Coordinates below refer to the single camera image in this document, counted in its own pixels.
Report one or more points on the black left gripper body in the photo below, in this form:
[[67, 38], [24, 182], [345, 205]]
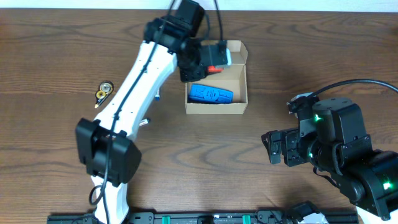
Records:
[[188, 69]]

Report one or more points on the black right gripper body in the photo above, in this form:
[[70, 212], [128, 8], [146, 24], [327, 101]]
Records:
[[299, 150]]

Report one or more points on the blue plastic staple remover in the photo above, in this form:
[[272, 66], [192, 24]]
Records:
[[209, 94]]

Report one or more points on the brown cardboard box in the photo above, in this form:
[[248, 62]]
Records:
[[232, 78]]

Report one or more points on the black whiteboard marker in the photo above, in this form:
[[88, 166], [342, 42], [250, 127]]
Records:
[[144, 122]]

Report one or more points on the correction tape dispenser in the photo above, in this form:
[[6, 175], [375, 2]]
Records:
[[104, 90]]

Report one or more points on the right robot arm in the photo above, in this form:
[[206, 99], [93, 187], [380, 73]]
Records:
[[332, 137]]

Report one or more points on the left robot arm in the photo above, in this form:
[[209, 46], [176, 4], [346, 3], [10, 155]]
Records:
[[106, 144]]

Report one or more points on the blue whiteboard marker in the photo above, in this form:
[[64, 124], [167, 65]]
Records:
[[157, 95]]

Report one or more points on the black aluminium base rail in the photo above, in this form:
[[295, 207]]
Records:
[[305, 212]]

